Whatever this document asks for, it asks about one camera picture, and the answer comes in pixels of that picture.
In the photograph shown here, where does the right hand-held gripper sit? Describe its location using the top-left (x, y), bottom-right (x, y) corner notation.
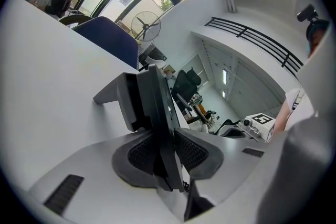
top-left (217, 112), bottom-right (277, 144)

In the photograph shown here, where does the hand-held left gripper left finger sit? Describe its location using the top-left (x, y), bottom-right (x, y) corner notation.
top-left (27, 130), bottom-right (188, 224)

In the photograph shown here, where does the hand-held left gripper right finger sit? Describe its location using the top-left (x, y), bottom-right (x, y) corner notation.
top-left (174, 127), bottom-right (287, 222)

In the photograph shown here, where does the person's right forearm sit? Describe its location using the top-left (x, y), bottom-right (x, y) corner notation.
top-left (269, 101), bottom-right (291, 141)

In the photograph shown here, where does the black mesh office chair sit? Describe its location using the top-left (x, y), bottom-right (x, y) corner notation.
top-left (171, 67), bottom-right (203, 111)

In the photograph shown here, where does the black balcony railing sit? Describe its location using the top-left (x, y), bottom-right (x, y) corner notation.
top-left (204, 16), bottom-right (305, 75)

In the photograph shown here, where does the person's white shirt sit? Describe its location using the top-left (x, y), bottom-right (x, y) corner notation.
top-left (285, 24), bottom-right (336, 140)

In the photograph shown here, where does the white shell chair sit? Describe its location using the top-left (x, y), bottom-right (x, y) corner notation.
top-left (139, 43), bottom-right (167, 72)

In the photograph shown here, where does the person's head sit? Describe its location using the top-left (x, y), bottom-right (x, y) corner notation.
top-left (305, 19), bottom-right (331, 59)

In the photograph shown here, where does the navy blue chair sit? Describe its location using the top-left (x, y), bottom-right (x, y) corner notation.
top-left (71, 16), bottom-right (140, 71)

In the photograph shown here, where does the black industrial floor fan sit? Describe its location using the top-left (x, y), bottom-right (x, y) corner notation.
top-left (130, 10), bottom-right (162, 42)

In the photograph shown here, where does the brown cardboard box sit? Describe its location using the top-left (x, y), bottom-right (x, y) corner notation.
top-left (116, 20), bottom-right (132, 35)

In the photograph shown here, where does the olive round-back chair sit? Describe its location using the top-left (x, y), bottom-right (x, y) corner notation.
top-left (58, 14), bottom-right (93, 27)

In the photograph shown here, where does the black head camera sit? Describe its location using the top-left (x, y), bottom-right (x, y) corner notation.
top-left (296, 3), bottom-right (319, 23)

